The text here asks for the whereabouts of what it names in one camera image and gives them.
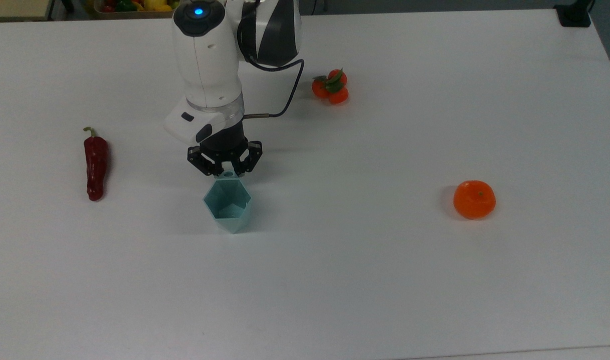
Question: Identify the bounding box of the large orange mandarin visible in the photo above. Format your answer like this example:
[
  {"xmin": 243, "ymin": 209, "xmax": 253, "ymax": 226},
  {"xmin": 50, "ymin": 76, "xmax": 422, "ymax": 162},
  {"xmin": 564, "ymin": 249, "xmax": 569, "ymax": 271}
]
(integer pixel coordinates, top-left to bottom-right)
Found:
[{"xmin": 453, "ymin": 180, "xmax": 497, "ymax": 220}]

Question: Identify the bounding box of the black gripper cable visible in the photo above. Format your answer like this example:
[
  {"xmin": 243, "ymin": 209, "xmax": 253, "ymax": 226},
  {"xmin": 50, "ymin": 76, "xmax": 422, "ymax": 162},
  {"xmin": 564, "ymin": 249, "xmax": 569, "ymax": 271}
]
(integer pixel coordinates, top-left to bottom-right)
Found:
[{"xmin": 237, "ymin": 15, "xmax": 305, "ymax": 119}]

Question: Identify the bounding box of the small tangerine cluster with leaves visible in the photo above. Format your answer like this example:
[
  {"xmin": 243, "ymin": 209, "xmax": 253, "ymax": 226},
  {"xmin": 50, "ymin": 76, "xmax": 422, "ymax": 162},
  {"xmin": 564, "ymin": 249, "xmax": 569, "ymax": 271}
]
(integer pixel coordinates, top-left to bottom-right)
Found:
[{"xmin": 312, "ymin": 68, "xmax": 350, "ymax": 106}]

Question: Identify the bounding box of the wooden side table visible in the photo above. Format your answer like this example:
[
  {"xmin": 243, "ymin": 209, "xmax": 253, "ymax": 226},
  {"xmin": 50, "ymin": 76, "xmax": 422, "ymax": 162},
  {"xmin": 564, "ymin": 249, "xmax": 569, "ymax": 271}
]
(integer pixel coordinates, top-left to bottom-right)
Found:
[{"xmin": 0, "ymin": 0, "xmax": 55, "ymax": 23}]

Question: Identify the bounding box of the teal faceted plastic mug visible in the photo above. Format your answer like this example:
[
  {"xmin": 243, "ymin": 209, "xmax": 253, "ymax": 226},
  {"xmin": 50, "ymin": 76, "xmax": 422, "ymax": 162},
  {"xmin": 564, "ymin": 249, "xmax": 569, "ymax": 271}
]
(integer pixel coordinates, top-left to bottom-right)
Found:
[{"xmin": 203, "ymin": 170, "xmax": 253, "ymax": 235}]

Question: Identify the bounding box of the red chili pepper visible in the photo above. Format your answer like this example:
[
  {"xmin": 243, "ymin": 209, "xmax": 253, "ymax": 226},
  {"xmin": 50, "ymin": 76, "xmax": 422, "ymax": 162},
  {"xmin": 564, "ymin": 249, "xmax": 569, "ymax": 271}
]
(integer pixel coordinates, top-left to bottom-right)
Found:
[{"xmin": 83, "ymin": 126, "xmax": 110, "ymax": 202}]

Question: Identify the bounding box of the bin of toy vegetables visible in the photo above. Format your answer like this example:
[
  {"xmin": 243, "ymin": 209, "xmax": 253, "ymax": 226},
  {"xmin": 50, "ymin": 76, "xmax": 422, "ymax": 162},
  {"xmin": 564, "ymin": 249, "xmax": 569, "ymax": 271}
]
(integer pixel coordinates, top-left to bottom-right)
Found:
[{"xmin": 91, "ymin": 0, "xmax": 181, "ymax": 20}]

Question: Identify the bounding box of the black clamp base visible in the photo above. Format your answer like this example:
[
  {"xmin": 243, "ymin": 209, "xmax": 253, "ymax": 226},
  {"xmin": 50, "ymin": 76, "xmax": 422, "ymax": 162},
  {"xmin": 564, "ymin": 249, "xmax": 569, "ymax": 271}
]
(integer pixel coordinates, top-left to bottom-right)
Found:
[{"xmin": 554, "ymin": 0, "xmax": 595, "ymax": 28}]

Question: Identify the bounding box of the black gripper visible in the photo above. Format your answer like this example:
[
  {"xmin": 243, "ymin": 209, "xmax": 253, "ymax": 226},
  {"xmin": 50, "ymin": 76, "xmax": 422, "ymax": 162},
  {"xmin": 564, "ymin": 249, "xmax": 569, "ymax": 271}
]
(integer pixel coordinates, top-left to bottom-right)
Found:
[{"xmin": 187, "ymin": 122, "xmax": 264, "ymax": 178}]

